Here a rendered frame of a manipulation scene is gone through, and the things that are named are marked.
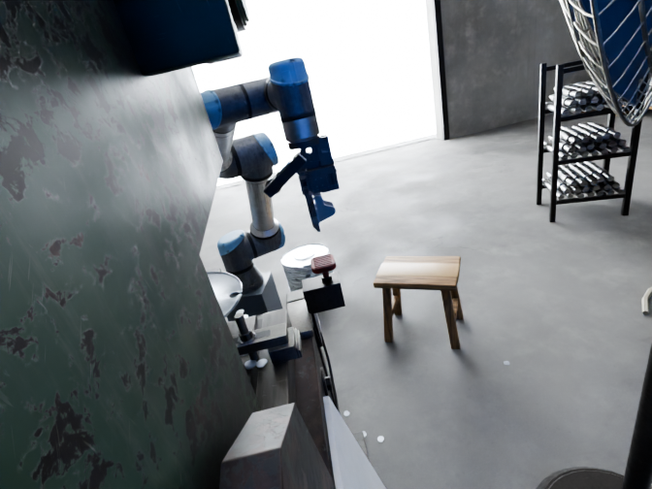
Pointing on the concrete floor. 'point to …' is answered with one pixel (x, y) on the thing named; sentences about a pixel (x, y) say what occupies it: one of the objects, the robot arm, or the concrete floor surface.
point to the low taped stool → (425, 268)
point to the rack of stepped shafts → (581, 145)
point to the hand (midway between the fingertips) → (314, 227)
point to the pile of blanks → (298, 277)
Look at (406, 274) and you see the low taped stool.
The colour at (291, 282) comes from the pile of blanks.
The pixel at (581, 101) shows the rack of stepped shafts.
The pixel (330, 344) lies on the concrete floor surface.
